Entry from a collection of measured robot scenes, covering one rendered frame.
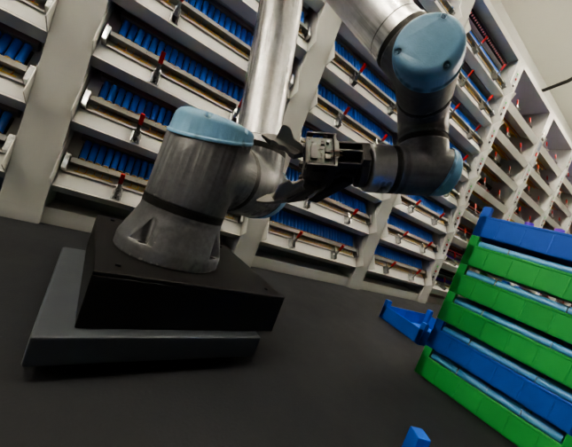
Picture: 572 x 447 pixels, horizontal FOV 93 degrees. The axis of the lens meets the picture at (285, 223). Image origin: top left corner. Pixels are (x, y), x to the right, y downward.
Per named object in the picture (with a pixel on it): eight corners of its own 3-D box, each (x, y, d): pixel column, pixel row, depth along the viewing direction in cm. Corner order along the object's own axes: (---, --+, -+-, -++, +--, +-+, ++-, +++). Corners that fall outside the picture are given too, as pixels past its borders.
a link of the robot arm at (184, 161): (125, 183, 48) (160, 88, 48) (193, 200, 64) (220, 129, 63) (184, 211, 42) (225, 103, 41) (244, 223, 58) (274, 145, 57)
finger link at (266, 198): (254, 186, 45) (300, 161, 47) (255, 203, 50) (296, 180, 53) (264, 200, 44) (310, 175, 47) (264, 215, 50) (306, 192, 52)
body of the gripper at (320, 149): (303, 129, 48) (371, 134, 49) (298, 159, 56) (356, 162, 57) (302, 165, 45) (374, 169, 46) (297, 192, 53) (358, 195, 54)
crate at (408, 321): (418, 345, 97) (427, 325, 97) (378, 316, 115) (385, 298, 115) (466, 352, 110) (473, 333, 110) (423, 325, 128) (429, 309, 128)
